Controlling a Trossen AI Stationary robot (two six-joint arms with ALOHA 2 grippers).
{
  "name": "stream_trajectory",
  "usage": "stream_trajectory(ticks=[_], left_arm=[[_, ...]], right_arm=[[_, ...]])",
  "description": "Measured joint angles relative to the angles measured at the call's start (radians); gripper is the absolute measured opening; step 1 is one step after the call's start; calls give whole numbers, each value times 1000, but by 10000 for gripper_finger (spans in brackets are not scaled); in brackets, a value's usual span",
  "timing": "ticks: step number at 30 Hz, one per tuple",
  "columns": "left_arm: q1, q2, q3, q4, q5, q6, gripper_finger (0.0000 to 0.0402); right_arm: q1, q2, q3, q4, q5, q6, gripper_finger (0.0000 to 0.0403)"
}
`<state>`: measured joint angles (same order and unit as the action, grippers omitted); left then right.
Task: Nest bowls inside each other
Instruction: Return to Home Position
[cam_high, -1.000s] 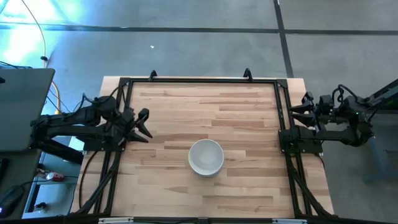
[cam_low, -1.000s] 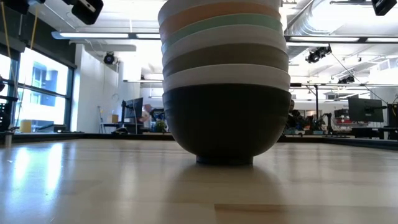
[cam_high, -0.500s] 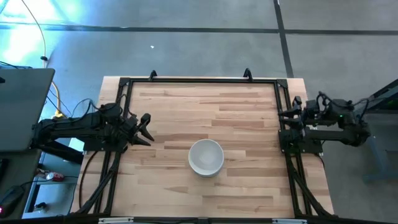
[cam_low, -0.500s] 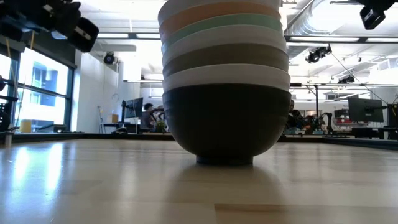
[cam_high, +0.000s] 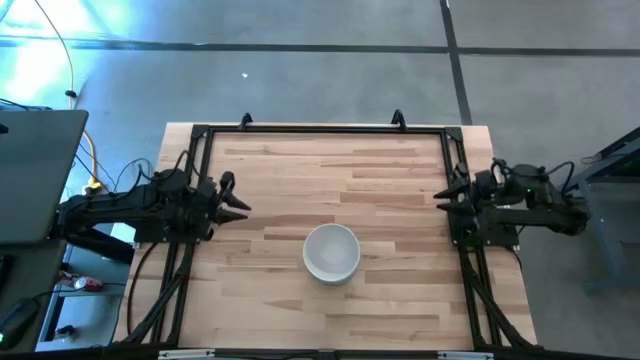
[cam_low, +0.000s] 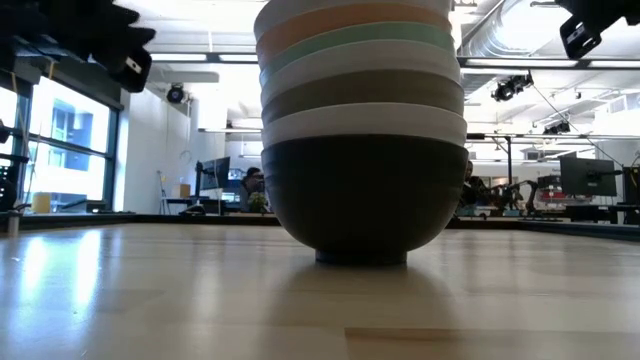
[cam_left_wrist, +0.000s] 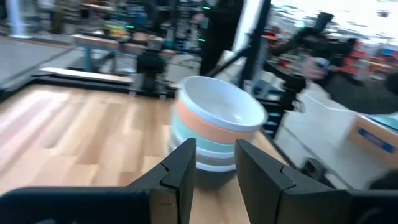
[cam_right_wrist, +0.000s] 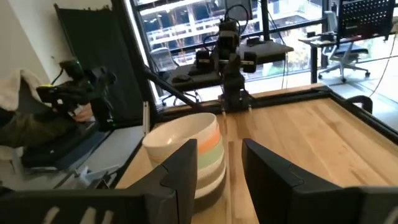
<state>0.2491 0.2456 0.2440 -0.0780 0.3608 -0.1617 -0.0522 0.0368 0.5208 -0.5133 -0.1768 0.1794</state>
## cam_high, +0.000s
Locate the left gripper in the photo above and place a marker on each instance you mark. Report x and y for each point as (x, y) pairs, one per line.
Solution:
(206, 205)

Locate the grey laptop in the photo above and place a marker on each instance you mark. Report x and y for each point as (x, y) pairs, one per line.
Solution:
(35, 175)

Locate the black computer mouse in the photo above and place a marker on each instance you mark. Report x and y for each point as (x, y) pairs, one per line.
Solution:
(17, 320)

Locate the red can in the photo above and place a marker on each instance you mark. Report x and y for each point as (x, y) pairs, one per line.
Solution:
(90, 284)

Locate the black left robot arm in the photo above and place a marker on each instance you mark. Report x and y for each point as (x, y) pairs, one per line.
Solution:
(120, 207)

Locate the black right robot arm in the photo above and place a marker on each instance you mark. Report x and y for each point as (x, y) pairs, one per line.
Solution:
(540, 212)

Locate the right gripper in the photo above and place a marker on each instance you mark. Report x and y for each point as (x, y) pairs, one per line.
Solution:
(482, 195)

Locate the silver bracket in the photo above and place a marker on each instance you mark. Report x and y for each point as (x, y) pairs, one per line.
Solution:
(186, 354)
(466, 355)

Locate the black aluminium table frame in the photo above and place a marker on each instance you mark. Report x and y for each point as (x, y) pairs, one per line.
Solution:
(325, 130)

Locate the blue-grey metal stand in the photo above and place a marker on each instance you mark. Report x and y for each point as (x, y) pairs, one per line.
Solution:
(607, 170)

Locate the plain white bowl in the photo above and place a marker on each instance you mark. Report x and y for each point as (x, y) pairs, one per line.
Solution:
(330, 250)

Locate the large white speckled bowl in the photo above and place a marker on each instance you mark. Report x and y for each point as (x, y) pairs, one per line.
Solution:
(331, 283)

